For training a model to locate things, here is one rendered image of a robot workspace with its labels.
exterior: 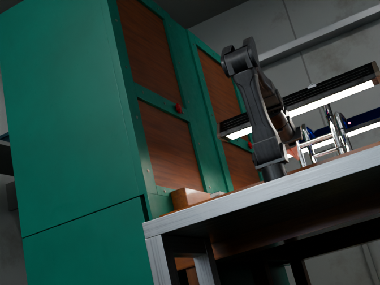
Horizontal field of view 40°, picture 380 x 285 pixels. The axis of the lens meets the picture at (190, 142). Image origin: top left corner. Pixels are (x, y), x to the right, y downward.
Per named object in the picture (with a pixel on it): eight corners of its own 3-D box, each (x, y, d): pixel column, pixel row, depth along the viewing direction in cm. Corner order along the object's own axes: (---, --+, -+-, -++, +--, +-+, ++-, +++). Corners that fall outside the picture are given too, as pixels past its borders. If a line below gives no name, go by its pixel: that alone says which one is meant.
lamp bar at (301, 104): (381, 75, 175) (374, 56, 177) (216, 138, 198) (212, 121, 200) (384, 82, 182) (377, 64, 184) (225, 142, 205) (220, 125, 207)
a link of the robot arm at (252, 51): (255, 101, 169) (216, 38, 147) (281, 91, 166) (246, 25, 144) (261, 130, 162) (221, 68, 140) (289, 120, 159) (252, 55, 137)
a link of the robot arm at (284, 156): (254, 154, 142) (247, 150, 137) (284, 143, 139) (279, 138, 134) (259, 176, 140) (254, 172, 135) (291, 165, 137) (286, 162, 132)
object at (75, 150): (147, 192, 169) (98, -46, 199) (21, 238, 190) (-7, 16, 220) (277, 217, 287) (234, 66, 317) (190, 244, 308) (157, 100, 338)
